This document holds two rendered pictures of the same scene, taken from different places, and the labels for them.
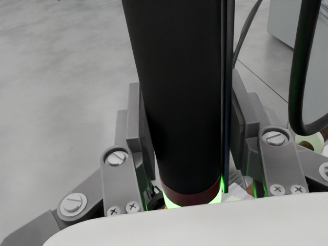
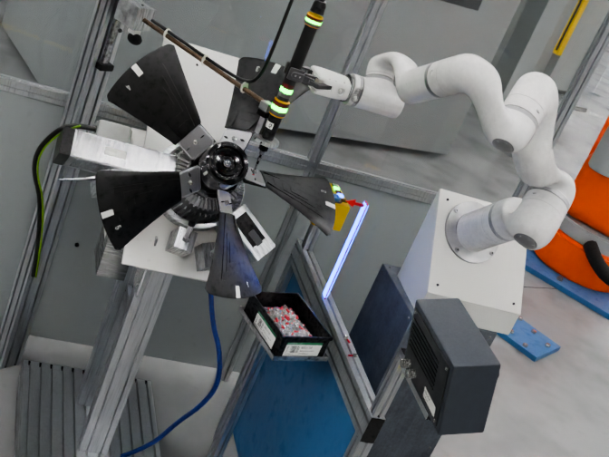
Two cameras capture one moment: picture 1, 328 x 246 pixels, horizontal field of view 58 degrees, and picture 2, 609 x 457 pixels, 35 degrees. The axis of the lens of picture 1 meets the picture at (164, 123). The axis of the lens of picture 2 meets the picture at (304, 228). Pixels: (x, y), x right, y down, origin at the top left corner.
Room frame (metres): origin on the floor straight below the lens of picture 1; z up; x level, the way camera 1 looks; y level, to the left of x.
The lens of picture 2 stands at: (1.03, 2.28, 2.17)
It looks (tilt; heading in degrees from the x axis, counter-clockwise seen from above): 23 degrees down; 244
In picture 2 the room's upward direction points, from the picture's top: 23 degrees clockwise
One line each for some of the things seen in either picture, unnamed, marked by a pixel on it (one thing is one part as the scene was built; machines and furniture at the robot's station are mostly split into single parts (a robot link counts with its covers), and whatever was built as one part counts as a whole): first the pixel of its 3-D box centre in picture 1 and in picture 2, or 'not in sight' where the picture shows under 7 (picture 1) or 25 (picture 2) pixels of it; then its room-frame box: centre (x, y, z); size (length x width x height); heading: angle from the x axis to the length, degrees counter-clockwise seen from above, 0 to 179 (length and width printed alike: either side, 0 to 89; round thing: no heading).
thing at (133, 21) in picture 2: not in sight; (133, 13); (0.43, -0.54, 1.38); 0.10 x 0.07 x 0.08; 121
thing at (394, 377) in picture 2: not in sight; (391, 383); (-0.23, 0.54, 0.96); 0.03 x 0.03 x 0.20; 86
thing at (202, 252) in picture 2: not in sight; (209, 256); (0.13, -0.01, 0.91); 0.12 x 0.08 x 0.12; 86
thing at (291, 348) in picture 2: not in sight; (286, 324); (-0.08, 0.17, 0.85); 0.22 x 0.17 x 0.07; 102
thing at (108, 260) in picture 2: not in sight; (118, 237); (0.30, -0.36, 0.73); 0.15 x 0.09 x 0.22; 86
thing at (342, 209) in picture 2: not in sight; (324, 206); (-0.28, -0.28, 1.02); 0.16 x 0.10 x 0.11; 86
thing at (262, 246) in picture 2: not in sight; (243, 236); (0.05, -0.04, 0.98); 0.20 x 0.16 x 0.20; 86
